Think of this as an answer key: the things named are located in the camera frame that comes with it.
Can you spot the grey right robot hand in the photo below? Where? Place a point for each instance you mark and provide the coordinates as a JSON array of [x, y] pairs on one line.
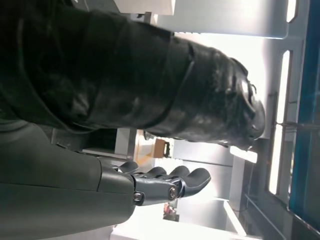
[[50, 185]]

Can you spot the black robot body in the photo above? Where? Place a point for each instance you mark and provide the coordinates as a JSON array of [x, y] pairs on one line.
[[124, 76]]

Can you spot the brown cardboard box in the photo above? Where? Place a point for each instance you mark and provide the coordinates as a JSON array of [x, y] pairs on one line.
[[159, 148]]

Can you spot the black flat device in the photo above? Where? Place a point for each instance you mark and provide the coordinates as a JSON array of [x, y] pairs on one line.
[[167, 149]]

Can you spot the tall blue background rack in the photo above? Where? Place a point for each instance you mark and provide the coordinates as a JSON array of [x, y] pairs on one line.
[[306, 132]]

